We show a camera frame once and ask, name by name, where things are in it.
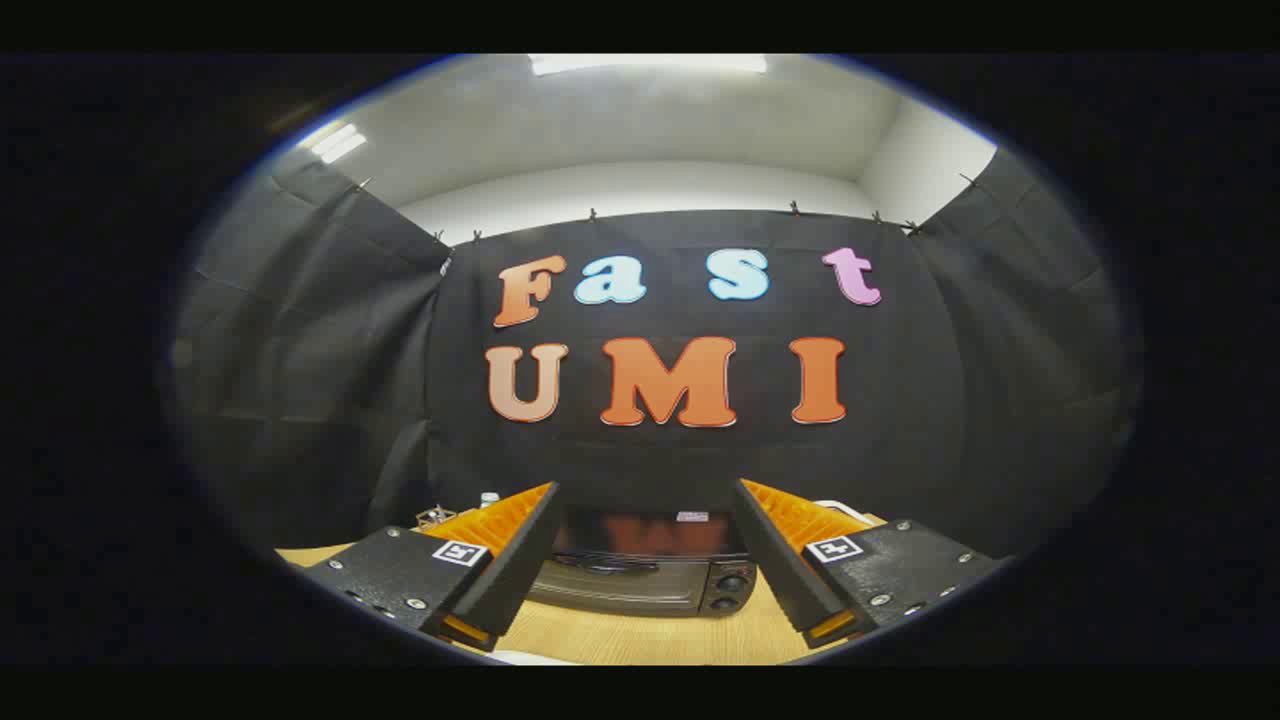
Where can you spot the black toaster oven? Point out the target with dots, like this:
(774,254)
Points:
(640,575)

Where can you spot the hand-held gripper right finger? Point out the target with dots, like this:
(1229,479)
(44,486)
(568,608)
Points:
(775,565)

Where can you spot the white toaster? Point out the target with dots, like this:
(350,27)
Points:
(845,506)

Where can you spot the ceiling light panel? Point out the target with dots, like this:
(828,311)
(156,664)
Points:
(337,143)
(648,63)

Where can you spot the black backdrop cloth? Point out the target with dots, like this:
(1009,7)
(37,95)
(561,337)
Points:
(680,460)

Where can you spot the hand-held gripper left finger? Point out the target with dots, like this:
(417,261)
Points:
(522,560)

